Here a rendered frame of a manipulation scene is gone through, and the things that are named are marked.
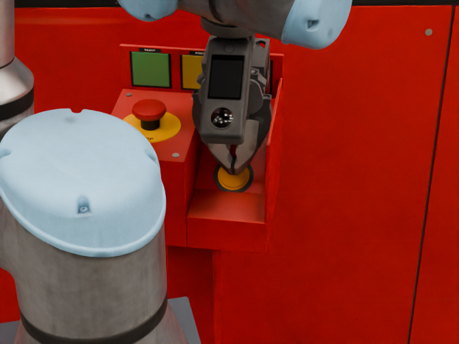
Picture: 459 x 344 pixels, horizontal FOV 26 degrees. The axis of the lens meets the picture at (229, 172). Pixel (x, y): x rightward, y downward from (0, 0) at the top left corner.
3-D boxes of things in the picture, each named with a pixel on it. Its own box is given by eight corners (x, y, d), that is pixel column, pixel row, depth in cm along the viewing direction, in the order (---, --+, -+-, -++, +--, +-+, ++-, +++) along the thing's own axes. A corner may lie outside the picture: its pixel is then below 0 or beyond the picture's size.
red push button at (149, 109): (130, 138, 115) (128, 111, 113) (137, 121, 118) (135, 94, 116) (164, 140, 115) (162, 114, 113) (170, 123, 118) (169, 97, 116)
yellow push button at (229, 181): (217, 194, 120) (216, 188, 118) (220, 165, 122) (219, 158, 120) (248, 196, 120) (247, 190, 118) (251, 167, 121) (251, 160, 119)
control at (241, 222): (98, 240, 118) (86, 108, 108) (128, 166, 131) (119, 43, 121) (266, 254, 115) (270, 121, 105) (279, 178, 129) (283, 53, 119)
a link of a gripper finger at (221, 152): (239, 149, 122) (238, 87, 117) (232, 179, 118) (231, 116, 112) (214, 148, 123) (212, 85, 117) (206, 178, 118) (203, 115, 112)
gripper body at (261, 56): (272, 81, 118) (273, -10, 110) (264, 123, 111) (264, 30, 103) (207, 77, 118) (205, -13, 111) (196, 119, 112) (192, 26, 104)
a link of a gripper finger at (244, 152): (263, 151, 122) (264, 89, 116) (258, 181, 117) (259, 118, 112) (238, 149, 122) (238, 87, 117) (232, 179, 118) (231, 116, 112)
